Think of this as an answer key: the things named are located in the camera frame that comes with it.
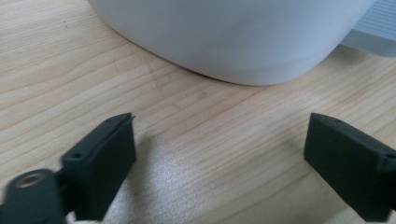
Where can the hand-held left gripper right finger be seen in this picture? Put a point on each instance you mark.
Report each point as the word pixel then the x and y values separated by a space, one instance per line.
pixel 348 161

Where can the white pedal trash bin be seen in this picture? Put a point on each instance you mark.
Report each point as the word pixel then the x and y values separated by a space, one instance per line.
pixel 236 34

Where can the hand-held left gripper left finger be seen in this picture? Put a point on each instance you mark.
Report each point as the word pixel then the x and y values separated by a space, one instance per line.
pixel 102 161

